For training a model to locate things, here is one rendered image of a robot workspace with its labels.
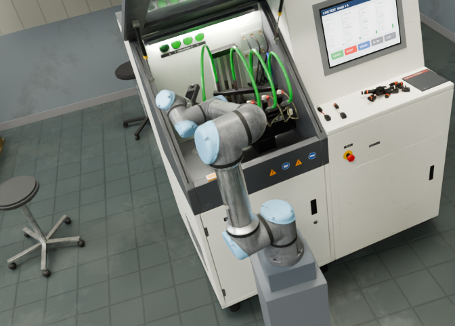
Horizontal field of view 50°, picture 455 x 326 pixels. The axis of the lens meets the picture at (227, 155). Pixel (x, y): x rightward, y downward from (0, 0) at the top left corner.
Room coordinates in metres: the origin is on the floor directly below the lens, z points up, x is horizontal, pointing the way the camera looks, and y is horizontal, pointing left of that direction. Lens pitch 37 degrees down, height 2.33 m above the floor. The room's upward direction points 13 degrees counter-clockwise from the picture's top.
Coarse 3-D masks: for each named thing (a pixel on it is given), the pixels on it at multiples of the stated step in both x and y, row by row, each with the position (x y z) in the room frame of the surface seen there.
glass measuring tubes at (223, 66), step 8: (224, 48) 2.24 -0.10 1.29; (216, 56) 2.21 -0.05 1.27; (224, 56) 2.25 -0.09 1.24; (216, 64) 2.22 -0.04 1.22; (224, 64) 2.25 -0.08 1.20; (224, 72) 2.23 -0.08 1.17; (224, 80) 2.23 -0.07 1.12; (232, 80) 2.23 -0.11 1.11; (240, 80) 2.25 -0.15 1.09; (216, 88) 2.24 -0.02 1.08; (224, 88) 2.24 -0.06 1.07; (232, 88) 2.24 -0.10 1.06; (224, 96) 2.24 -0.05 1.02; (232, 96) 2.25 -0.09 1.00; (240, 96) 2.24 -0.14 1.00
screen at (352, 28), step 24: (336, 0) 2.17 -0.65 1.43; (360, 0) 2.19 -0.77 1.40; (384, 0) 2.21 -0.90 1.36; (336, 24) 2.14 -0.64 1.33; (360, 24) 2.16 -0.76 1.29; (384, 24) 2.18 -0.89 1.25; (336, 48) 2.11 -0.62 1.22; (360, 48) 2.13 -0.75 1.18; (384, 48) 2.15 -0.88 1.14; (336, 72) 2.08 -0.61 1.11
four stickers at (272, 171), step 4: (312, 152) 1.78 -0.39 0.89; (308, 156) 1.77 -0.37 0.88; (312, 156) 1.78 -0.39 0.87; (296, 160) 1.76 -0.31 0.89; (300, 160) 1.76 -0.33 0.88; (284, 164) 1.75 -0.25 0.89; (288, 164) 1.75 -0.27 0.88; (296, 164) 1.76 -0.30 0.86; (300, 164) 1.76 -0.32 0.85; (284, 168) 1.74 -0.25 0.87; (268, 172) 1.73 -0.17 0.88; (272, 172) 1.73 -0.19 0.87; (276, 172) 1.73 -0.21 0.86
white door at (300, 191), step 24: (264, 192) 1.72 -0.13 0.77; (288, 192) 1.75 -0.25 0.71; (312, 192) 1.77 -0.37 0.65; (216, 216) 1.66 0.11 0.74; (312, 216) 1.77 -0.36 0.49; (216, 240) 1.65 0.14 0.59; (312, 240) 1.77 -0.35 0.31; (216, 264) 1.65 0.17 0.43; (240, 264) 1.68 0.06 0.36; (240, 288) 1.67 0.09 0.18
